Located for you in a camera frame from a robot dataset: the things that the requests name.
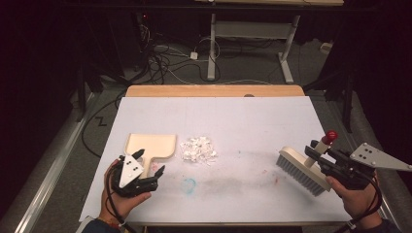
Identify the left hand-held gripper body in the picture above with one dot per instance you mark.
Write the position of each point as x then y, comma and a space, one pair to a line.
131, 170

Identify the metal floor rail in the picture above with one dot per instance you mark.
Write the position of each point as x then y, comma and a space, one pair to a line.
385, 207
51, 181

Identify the small white box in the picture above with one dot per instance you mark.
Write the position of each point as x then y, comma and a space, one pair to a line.
326, 48

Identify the white metal desk frame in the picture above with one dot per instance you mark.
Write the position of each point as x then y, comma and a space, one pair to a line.
211, 48

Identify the person's left hand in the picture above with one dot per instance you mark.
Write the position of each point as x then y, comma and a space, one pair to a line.
111, 207

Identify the black metal stand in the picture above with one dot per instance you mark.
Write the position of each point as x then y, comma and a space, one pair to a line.
81, 97
348, 103

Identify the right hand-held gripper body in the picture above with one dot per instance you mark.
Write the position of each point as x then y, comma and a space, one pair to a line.
369, 157

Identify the pile of white paper scraps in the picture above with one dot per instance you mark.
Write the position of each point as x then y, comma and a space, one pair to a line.
198, 150

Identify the white table cover sheet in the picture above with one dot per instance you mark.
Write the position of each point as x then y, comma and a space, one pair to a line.
226, 123

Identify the white power adapter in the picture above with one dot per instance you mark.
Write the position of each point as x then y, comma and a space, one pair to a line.
193, 55

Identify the person's right hand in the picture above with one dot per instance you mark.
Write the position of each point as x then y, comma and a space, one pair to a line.
361, 204

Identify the beige plastic dustpan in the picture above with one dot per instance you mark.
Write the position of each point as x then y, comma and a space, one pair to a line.
154, 145

